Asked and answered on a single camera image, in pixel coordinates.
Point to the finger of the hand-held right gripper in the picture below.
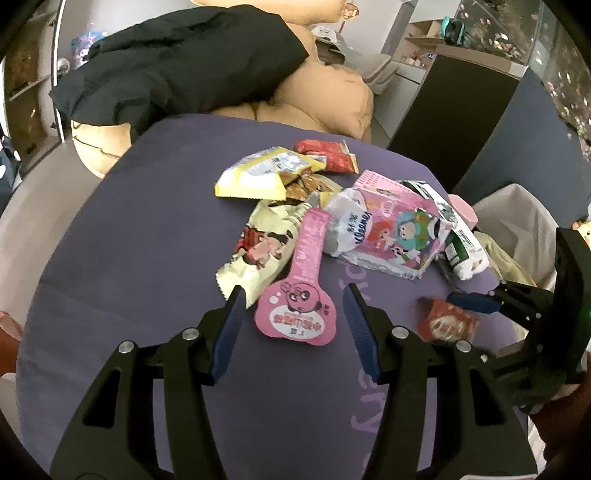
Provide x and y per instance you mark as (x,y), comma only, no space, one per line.
(475,302)

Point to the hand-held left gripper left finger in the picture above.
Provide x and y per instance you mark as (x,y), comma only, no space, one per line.
(228,332)

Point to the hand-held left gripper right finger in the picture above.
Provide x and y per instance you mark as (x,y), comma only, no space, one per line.
(362,332)

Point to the small red wrapper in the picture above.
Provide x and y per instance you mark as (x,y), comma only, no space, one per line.
(443,323)

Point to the pink cartoon paddle-shaped card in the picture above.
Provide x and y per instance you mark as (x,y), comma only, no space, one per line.
(295,304)

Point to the bin with white bag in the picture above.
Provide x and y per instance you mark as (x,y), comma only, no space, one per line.
(517,221)

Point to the red snack packet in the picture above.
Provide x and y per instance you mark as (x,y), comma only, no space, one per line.
(328,154)

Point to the person's right forearm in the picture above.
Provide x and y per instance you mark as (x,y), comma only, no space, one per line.
(563,424)

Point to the white green carton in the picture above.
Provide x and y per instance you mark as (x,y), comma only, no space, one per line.
(464,249)

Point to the cream cartoon snack packet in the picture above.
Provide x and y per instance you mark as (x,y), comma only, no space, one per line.
(258,249)

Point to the pink round container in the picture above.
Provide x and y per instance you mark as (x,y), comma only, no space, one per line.
(464,210)

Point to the yellow toy figure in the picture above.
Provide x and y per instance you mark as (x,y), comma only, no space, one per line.
(582,230)

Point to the pink cartoon wipes pack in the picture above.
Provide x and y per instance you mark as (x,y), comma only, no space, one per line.
(406,235)

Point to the white tissue pack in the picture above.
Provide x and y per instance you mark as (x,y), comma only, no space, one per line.
(346,221)

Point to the brown patterned snack packet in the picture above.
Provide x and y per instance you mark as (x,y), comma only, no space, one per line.
(309,184)

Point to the blue panel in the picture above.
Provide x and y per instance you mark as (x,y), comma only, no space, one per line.
(540,152)

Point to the yellow snack packet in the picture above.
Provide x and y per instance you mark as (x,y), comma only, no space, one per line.
(258,170)

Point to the dark cabinet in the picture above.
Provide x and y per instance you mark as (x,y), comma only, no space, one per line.
(452,115)

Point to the glass display cabinet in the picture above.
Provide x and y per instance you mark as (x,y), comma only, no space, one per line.
(554,55)

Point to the black jacket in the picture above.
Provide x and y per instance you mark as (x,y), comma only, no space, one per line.
(175,64)

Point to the teal item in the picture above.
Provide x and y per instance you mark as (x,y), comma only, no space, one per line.
(452,30)

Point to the wooden shelf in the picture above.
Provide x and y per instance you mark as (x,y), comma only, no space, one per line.
(27,92)

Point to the colourful toy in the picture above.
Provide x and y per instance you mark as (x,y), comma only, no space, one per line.
(87,48)

